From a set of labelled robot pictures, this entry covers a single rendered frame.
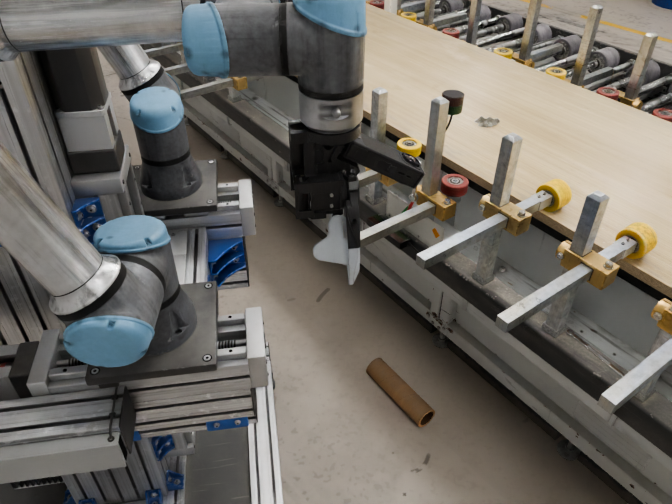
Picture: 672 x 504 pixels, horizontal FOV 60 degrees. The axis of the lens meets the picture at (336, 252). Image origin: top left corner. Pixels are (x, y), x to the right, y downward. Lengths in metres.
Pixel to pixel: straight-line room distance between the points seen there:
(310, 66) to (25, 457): 0.82
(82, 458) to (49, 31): 0.70
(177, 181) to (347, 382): 1.19
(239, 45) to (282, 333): 1.97
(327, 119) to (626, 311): 1.26
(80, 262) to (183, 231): 0.69
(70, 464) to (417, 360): 1.57
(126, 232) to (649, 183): 1.50
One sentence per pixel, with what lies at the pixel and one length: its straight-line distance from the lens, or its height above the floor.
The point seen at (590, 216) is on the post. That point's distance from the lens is 1.42.
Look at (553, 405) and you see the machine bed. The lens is 2.20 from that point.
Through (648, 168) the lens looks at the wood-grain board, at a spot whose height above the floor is 0.90.
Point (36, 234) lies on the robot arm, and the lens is 0.84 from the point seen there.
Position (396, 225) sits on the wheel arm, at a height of 0.85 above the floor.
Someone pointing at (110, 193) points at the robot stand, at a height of 1.22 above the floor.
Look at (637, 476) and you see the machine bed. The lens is 2.14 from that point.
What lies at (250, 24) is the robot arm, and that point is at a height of 1.64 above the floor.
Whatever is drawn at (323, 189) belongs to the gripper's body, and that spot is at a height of 1.44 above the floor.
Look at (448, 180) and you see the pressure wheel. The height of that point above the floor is 0.91.
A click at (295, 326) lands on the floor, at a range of 2.54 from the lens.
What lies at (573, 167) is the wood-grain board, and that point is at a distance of 1.96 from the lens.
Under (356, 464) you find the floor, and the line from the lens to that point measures 2.14.
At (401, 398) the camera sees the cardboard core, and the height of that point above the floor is 0.07.
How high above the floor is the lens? 1.84
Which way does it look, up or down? 39 degrees down
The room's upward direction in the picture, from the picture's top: straight up
